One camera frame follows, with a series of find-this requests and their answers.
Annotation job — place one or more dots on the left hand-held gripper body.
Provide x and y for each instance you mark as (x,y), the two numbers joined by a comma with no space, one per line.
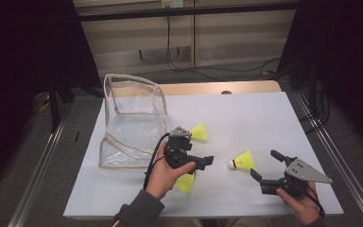
(178,154)

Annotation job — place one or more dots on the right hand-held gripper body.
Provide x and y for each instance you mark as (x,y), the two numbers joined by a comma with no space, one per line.
(302,171)

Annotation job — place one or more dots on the yellow shuttlecock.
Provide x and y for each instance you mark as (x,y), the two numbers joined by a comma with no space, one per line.
(199,132)
(244,161)
(185,183)

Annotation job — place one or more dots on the clear plastic bag beige trim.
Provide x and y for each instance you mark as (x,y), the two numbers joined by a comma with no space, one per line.
(132,132)

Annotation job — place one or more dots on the person's left hand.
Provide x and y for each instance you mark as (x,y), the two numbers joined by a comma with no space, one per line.
(162,176)

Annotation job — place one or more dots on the person's right hand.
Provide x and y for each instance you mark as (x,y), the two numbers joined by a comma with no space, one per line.
(302,208)

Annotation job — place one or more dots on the white table cover board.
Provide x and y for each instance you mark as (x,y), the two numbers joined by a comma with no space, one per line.
(249,119)

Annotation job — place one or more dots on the wooden table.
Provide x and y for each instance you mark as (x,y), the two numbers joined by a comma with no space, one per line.
(249,86)

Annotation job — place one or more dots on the dark curtain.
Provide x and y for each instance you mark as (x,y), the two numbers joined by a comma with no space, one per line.
(19,63)
(343,47)

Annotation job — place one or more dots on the black metal crossbar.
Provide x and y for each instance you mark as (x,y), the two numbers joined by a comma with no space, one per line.
(186,12)

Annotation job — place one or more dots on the black stand leg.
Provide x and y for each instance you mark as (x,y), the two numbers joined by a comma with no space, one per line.
(54,104)

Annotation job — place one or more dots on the metal floor rail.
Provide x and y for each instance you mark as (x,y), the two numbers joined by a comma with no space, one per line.
(41,167)
(340,164)

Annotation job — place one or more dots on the white wall socket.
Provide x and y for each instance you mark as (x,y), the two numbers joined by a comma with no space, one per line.
(171,3)

